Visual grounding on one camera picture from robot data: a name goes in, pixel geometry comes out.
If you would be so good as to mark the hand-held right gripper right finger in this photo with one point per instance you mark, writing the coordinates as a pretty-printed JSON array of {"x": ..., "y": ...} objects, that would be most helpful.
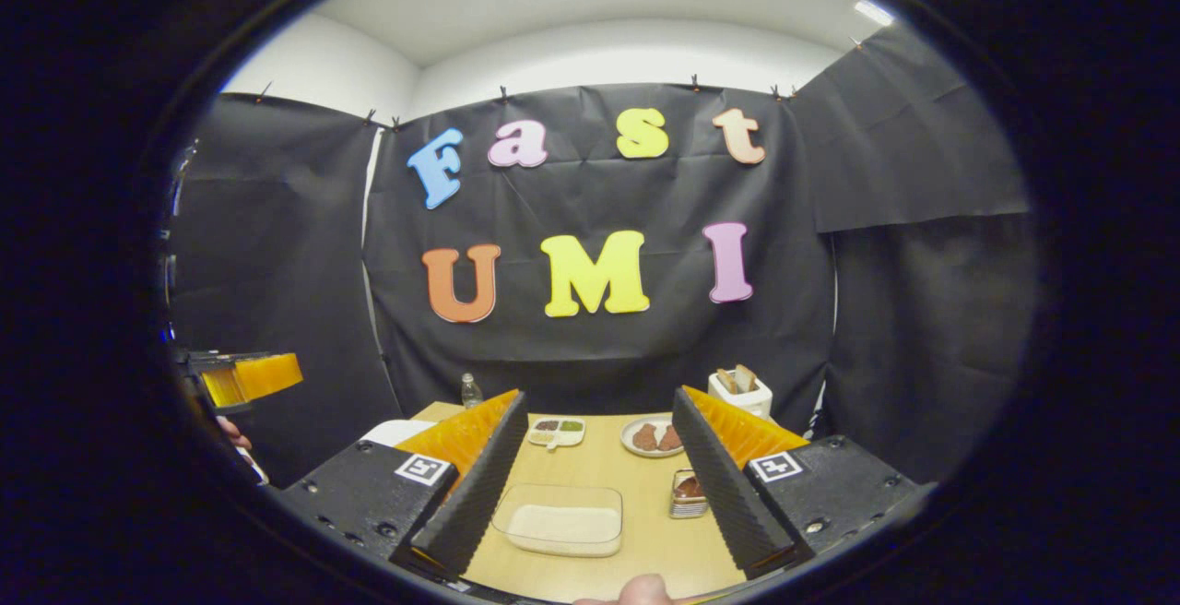
[{"x": 728, "y": 494}]

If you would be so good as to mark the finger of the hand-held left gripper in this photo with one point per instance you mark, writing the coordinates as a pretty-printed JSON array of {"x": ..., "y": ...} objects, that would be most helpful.
[{"x": 258, "y": 377}]

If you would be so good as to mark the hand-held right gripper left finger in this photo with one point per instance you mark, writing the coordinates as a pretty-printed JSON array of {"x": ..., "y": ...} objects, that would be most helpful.
[{"x": 475, "y": 490}]

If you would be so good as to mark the brown wooden spoon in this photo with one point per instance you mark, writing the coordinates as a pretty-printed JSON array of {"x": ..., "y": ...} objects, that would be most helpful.
[{"x": 690, "y": 488}]

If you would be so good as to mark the white rice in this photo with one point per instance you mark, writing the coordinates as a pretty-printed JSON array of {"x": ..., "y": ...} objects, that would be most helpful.
[{"x": 562, "y": 527}]

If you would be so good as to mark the white rice cooker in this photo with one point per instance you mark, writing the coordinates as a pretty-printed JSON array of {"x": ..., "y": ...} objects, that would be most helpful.
[{"x": 396, "y": 432}]

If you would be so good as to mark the clear glass dish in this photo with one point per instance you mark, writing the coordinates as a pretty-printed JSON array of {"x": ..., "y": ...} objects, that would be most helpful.
[{"x": 553, "y": 494}]

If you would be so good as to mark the brown meat piece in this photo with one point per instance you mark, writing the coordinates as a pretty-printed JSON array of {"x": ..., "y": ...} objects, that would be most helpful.
[
  {"x": 669, "y": 439},
  {"x": 645, "y": 437}
]

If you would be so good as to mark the white toaster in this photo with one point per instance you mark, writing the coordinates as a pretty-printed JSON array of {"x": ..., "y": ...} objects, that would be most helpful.
[{"x": 742, "y": 402}]

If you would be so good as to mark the clear water bottle green label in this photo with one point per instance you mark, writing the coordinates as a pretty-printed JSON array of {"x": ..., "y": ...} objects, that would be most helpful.
[{"x": 471, "y": 393}]

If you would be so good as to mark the white divided dish of beans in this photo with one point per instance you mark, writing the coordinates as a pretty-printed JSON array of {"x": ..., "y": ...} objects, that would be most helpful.
[{"x": 558, "y": 432}]

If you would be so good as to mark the white round plate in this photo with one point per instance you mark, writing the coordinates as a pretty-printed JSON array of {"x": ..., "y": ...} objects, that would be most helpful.
[{"x": 631, "y": 446}]

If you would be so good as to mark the toasted bread slice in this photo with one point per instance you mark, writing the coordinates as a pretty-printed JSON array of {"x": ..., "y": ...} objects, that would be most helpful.
[
  {"x": 726, "y": 381},
  {"x": 747, "y": 377}
]

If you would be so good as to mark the black backdrop cloth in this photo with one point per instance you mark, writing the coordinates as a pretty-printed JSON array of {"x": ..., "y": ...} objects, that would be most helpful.
[{"x": 599, "y": 347}]

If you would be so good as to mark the small ceiling light panel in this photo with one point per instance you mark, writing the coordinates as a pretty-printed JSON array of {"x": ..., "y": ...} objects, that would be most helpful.
[{"x": 873, "y": 12}]

